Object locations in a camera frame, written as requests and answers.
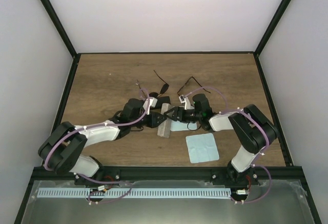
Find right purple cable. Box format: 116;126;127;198
184;87;273;204

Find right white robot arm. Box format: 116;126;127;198
163;94;279;185

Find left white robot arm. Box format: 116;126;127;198
38;97;167;185

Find upper light blue cloth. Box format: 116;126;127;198
170;121;198;132

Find grey metal front plate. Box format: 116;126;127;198
22;180;314;223

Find black aluminium frame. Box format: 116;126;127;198
14;0;322;224

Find round black sunglasses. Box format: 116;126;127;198
135;70;170;100

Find purple cable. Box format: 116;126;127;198
43;87;152;206
184;87;273;204

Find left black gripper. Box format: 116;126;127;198
131;112;167;129

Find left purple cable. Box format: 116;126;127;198
43;87;152;206

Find white slotted cable duct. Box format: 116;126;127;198
36;188;231;199

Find light blue cloth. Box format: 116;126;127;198
186;133;219;164
170;121;198;132

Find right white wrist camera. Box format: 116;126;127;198
179;95;192;110

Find grey glasses case green lining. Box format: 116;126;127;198
157;103;172;138

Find lower light blue cloth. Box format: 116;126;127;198
186;133;219;164

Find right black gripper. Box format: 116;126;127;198
164;107;202;124

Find black geometric glasses case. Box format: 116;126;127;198
150;96;171;106

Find gold-trimmed black sunglasses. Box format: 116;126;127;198
177;76;211;96

